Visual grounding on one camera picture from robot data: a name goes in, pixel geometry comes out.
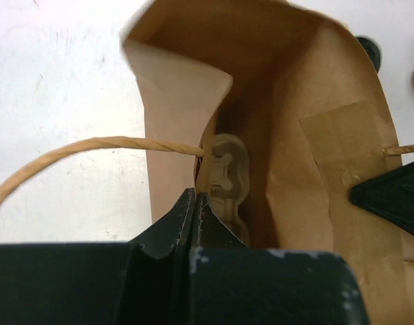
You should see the stack of black lids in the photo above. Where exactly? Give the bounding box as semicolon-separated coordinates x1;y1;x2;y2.
356;36;381;73

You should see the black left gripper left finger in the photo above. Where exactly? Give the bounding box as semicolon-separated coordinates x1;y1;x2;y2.
0;189;195;324

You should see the brown paper bag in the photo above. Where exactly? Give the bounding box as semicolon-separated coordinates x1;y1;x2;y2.
0;1;414;324

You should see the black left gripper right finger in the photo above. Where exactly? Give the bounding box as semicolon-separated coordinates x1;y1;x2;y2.
188;194;370;324

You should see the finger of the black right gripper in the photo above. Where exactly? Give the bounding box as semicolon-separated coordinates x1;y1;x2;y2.
349;162;414;236

